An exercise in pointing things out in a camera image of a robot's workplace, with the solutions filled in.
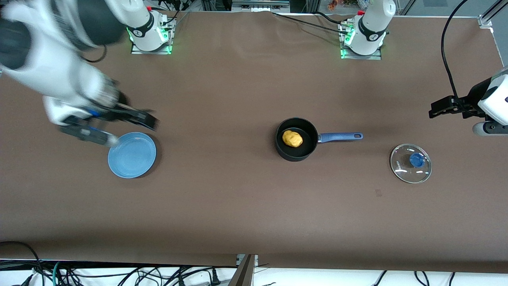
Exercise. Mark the aluminium frame post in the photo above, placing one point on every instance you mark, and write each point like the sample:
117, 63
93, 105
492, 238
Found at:
244, 274

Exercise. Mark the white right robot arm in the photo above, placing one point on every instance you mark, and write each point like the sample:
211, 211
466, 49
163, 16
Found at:
59, 75

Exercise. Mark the light blue round plate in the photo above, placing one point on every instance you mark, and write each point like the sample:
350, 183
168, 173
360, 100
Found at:
131, 155

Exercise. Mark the yellow peeled potato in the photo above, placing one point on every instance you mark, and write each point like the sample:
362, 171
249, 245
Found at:
292, 139

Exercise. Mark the aluminium rail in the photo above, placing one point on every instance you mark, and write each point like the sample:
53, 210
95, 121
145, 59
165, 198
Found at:
260, 4

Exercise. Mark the matte table cover sheet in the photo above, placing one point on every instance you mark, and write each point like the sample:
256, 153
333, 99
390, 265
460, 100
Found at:
238, 206

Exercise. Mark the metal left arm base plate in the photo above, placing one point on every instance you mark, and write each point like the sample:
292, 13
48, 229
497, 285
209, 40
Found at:
345, 55

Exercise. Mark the aluminium corner profile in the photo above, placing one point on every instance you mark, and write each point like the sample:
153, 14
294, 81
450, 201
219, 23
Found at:
486, 20

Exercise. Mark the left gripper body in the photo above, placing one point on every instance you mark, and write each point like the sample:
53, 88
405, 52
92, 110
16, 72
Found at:
471, 99

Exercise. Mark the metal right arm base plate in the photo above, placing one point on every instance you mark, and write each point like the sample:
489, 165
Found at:
168, 47

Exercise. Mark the black power plug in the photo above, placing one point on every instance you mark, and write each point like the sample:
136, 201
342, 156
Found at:
215, 278

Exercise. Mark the glass lid with blue knob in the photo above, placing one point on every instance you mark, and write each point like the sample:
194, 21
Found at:
401, 167

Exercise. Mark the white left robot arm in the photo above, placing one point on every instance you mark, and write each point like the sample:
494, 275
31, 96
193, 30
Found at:
371, 31

